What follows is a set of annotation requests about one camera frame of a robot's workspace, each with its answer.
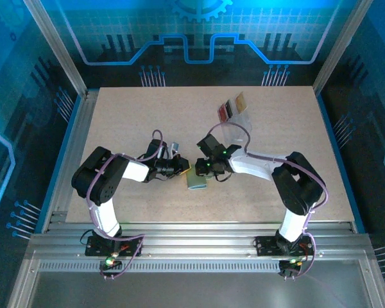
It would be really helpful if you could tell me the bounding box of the green card holder wallet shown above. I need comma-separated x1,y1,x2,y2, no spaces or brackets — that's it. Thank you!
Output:
185,171,209,191

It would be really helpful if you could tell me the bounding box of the clear acrylic card stand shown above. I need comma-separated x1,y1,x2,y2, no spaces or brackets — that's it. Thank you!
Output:
216,91,254,145

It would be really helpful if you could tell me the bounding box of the gold credit card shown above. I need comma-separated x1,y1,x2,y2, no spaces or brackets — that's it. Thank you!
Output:
235,91,248,110

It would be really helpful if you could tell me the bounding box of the grey metal bottom panel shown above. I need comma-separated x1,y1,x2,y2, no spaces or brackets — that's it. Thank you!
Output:
6,256,385,308

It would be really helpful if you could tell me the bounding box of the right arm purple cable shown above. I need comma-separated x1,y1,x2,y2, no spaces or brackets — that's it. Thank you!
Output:
207,121,328,282

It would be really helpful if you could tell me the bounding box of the aluminium front frame rail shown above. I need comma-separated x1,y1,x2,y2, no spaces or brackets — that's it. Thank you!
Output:
24,220,376,261

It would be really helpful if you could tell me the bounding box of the aluminium side rail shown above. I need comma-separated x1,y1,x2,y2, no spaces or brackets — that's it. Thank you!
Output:
40,90,99,234

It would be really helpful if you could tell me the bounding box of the slotted grey cable duct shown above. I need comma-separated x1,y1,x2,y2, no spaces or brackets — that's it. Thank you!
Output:
37,260,365,274

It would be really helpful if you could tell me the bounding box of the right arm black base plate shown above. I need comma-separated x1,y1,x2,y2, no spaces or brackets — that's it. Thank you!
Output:
255,235,315,257

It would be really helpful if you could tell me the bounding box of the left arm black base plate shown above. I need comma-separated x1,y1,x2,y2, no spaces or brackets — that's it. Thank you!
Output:
85,235,142,257

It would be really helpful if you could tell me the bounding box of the black connector mount with LEDs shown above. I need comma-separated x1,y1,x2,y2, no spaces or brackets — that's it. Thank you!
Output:
98,253,124,280
278,256,304,280

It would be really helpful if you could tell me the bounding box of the aluminium corner post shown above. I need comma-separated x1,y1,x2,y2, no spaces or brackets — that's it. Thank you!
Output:
21,0,91,99
311,0,375,96

